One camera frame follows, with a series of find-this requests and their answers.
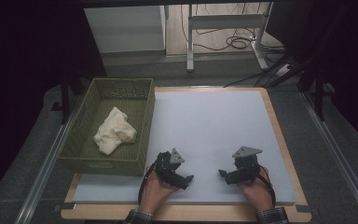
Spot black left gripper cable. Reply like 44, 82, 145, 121
137, 169, 157, 204

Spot white cabinet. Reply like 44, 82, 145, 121
83, 5, 168, 54

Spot green plastic basket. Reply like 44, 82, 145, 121
57, 77, 156, 177

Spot person's left hand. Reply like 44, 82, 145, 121
139, 164, 180, 216

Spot black metal stand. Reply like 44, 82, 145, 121
297, 55, 337, 122
50, 71, 86, 125

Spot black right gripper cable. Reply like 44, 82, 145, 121
256, 167, 277, 208

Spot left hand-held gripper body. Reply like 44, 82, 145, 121
153, 147, 186, 185

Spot black floor cables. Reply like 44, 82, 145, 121
180, 3, 286, 63

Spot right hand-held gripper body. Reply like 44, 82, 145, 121
231, 146, 264, 185

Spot cream cloth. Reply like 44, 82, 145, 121
92, 106, 138, 157

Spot person's right hand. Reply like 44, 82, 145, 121
237, 166, 275, 213

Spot white desk frame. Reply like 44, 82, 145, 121
186, 2, 275, 73

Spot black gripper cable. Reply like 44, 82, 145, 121
137, 169, 157, 204
256, 167, 277, 208

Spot white power strip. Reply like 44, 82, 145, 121
274, 63, 294, 78

